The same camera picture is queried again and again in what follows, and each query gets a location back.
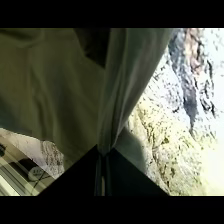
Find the olive green garment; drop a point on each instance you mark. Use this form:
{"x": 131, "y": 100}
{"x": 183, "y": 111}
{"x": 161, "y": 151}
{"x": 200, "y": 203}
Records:
{"x": 66, "y": 93}

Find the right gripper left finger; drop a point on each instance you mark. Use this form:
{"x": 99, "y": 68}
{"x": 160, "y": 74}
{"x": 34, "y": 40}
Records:
{"x": 78, "y": 180}

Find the silver frame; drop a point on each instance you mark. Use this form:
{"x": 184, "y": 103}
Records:
{"x": 13, "y": 180}

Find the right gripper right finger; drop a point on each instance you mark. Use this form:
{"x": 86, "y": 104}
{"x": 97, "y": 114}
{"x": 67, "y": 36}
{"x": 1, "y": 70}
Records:
{"x": 133, "y": 180}

